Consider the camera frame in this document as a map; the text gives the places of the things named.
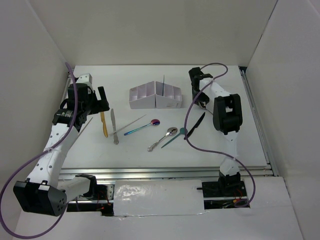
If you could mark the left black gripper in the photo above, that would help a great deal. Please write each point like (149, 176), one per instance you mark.
(100, 105)

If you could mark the gold knife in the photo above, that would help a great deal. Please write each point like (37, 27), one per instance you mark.
(104, 125)

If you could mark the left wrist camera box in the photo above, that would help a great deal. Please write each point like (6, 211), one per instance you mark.
(85, 79)

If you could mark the black knife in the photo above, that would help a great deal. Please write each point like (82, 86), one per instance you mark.
(196, 125)

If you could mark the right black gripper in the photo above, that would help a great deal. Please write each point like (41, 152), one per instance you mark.
(205, 98)

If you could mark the aluminium right rail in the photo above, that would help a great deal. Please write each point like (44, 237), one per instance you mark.
(261, 133)

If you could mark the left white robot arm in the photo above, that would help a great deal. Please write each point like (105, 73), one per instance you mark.
(40, 192)

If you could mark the iridescent rainbow spoon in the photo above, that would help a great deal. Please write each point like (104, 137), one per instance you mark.
(153, 122)

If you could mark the white left utensil organizer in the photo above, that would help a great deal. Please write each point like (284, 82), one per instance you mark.
(143, 96)

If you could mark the white chopstick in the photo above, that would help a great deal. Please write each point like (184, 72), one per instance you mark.
(122, 128)

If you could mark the teal knife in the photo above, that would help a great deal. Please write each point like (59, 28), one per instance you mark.
(163, 86)

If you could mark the white utensil organizer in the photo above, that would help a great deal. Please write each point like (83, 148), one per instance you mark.
(143, 96)
(172, 98)

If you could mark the aluminium rail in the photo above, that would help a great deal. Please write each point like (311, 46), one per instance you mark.
(261, 133)
(158, 173)

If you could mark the white right utensil organizer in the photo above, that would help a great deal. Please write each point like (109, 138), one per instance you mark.
(172, 98)

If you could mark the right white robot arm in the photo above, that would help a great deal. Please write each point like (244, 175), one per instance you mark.
(227, 119)

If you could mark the silver ornate spoon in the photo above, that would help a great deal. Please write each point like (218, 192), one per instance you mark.
(170, 132)

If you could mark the white cover plate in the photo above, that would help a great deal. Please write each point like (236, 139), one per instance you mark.
(158, 198)

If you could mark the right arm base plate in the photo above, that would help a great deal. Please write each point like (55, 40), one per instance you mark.
(213, 189)

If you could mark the aluminium front rail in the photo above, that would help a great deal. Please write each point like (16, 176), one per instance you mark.
(158, 173)

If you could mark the silver ornate knife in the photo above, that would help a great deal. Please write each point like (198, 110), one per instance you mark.
(113, 121)

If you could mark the teal spoon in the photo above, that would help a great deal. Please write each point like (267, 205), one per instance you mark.
(182, 131)

